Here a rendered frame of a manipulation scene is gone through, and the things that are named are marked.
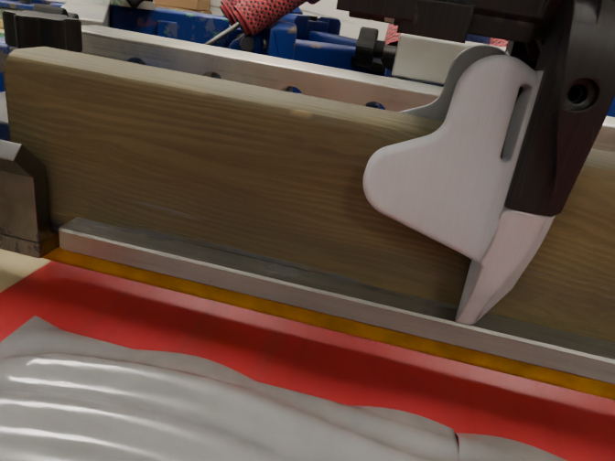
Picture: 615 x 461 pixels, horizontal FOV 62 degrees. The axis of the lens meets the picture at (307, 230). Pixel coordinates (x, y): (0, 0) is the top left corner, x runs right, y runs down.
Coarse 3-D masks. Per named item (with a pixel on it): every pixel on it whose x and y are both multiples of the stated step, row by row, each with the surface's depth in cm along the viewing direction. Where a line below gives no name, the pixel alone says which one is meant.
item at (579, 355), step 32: (64, 224) 22; (96, 224) 22; (96, 256) 21; (128, 256) 21; (160, 256) 21; (192, 256) 21; (224, 256) 21; (224, 288) 21; (256, 288) 20; (288, 288) 20; (320, 288) 20; (352, 288) 20; (352, 320) 20; (384, 320) 20; (416, 320) 19; (448, 320) 19; (480, 320) 19; (512, 320) 20; (512, 352) 19; (544, 352) 19; (576, 352) 18; (608, 352) 19
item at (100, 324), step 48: (48, 288) 24; (96, 288) 25; (144, 288) 25; (0, 336) 21; (96, 336) 21; (144, 336) 22; (192, 336) 22; (240, 336) 23; (288, 336) 23; (336, 336) 24; (288, 384) 20; (336, 384) 21; (384, 384) 21; (432, 384) 22
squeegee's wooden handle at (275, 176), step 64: (64, 64) 20; (128, 64) 21; (64, 128) 21; (128, 128) 20; (192, 128) 20; (256, 128) 19; (320, 128) 18; (384, 128) 18; (64, 192) 22; (128, 192) 21; (192, 192) 21; (256, 192) 20; (320, 192) 19; (576, 192) 17; (256, 256) 21; (320, 256) 20; (384, 256) 20; (448, 256) 19; (576, 256) 18; (576, 320) 19
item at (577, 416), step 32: (480, 384) 22; (512, 384) 23; (544, 384) 23; (480, 416) 20; (512, 416) 21; (544, 416) 21; (576, 416) 21; (608, 416) 22; (544, 448) 19; (576, 448) 20; (608, 448) 20
